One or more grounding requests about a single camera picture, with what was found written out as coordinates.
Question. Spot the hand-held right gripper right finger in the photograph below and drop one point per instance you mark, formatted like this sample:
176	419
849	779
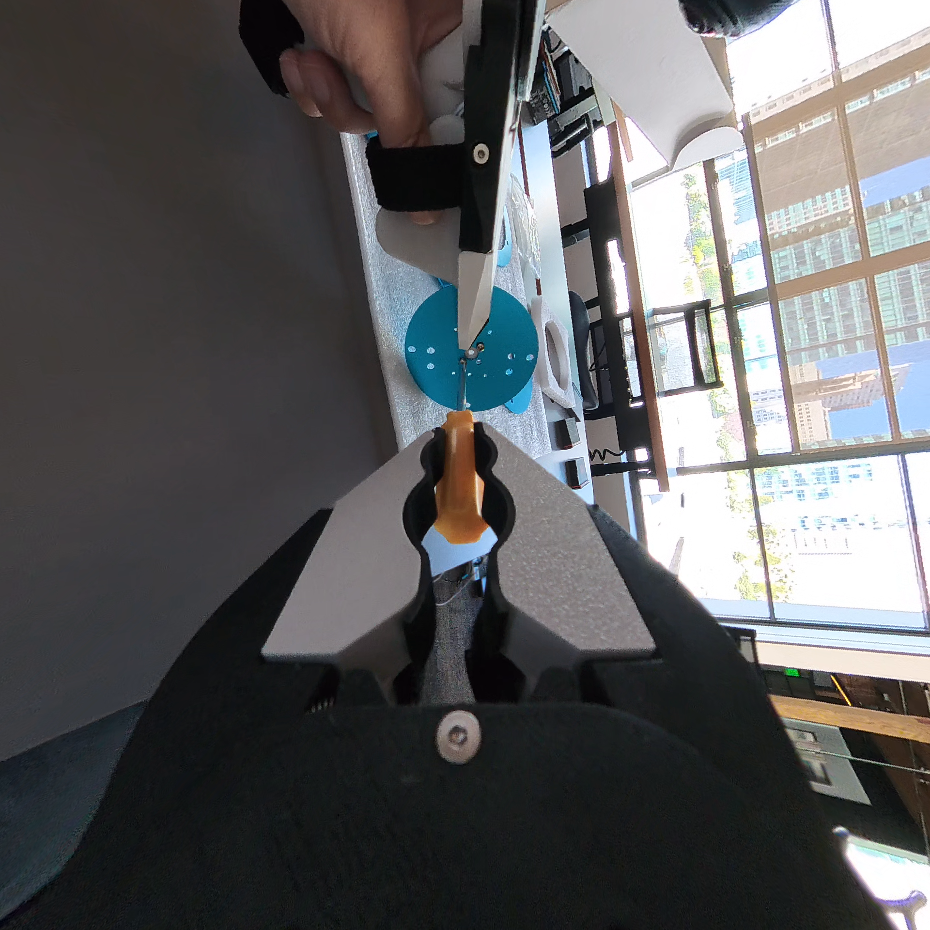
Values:
574	581

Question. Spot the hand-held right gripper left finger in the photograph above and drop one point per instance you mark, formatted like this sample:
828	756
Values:
349	581

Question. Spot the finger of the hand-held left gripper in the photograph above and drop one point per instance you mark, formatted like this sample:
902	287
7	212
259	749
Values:
422	240
477	298

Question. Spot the small blue round plate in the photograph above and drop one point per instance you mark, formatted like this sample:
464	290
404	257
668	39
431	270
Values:
509	364

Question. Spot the grey desk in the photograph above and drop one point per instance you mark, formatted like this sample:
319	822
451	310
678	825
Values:
175	364

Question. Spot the person's left hand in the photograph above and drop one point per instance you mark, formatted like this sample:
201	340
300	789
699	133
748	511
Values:
378	58

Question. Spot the white foam sheet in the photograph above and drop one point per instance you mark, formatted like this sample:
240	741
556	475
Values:
378	262

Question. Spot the orange cardboard box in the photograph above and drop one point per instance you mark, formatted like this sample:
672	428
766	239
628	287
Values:
654	87

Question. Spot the brown wooden table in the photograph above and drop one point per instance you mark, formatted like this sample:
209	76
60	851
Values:
640	291

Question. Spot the large glass window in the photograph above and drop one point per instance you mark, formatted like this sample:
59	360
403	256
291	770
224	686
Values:
814	364

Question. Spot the white foam frame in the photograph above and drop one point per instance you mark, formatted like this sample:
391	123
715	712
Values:
560	364

